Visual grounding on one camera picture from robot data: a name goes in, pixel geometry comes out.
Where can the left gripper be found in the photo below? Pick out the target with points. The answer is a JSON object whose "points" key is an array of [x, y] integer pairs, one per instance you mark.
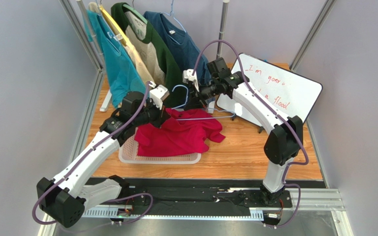
{"points": [[162, 115]]}

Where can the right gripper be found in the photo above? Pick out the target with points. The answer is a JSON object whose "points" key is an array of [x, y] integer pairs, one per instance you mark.
{"points": [[194, 94]]}

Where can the light blue wire hanger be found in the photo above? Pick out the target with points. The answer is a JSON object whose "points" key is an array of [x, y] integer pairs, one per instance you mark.
{"points": [[233, 114]]}

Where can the red t-shirt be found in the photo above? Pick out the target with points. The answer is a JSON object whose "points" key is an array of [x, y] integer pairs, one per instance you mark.
{"points": [[175, 138]]}

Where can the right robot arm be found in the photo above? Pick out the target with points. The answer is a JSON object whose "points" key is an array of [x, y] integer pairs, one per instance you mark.
{"points": [[285, 133]]}

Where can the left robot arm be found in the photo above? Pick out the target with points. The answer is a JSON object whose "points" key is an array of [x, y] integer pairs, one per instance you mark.
{"points": [[65, 197]]}

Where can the green and cream t-shirt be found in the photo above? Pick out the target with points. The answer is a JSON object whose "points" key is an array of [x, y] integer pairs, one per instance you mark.
{"points": [[153, 51]]}

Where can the dark blue t-shirt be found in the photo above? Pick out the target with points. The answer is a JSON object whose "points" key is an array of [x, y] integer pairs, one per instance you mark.
{"points": [[181, 46]]}

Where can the teal t-shirt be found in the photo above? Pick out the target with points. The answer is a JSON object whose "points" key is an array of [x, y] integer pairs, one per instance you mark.
{"points": [[121, 73]]}

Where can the yellow hanger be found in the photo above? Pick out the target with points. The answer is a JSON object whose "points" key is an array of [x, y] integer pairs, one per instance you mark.
{"points": [[114, 26]]}

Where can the white plastic basket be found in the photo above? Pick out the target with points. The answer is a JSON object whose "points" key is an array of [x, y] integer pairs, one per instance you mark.
{"points": [[128, 154]]}

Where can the whiteboard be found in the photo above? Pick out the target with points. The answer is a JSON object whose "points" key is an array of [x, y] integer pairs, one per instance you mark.
{"points": [[295, 95]]}

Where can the clothes rack pole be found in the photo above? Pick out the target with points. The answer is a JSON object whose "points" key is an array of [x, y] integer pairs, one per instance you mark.
{"points": [[224, 11]]}

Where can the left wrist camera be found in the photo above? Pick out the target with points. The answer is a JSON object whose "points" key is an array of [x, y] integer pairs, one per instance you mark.
{"points": [[158, 94]]}

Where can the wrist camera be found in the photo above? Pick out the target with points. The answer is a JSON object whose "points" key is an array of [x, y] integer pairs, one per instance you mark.
{"points": [[190, 75], [158, 94]]}

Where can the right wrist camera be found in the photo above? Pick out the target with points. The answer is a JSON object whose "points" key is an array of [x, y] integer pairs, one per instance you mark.
{"points": [[190, 75]]}

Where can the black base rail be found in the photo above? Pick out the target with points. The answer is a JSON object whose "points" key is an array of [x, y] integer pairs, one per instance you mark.
{"points": [[200, 197]]}

